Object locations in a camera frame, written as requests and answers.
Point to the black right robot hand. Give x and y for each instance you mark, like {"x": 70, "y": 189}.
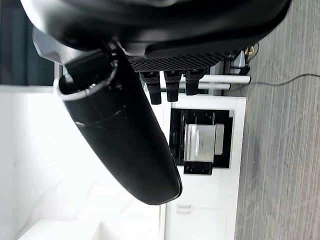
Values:
{"x": 130, "y": 140}

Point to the white kitchen cabinet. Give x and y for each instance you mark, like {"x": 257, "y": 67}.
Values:
{"x": 200, "y": 195}

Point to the dark window panel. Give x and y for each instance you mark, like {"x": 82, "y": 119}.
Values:
{"x": 22, "y": 50}

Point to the white cylindrical rail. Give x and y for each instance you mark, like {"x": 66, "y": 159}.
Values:
{"x": 226, "y": 79}
{"x": 215, "y": 86}

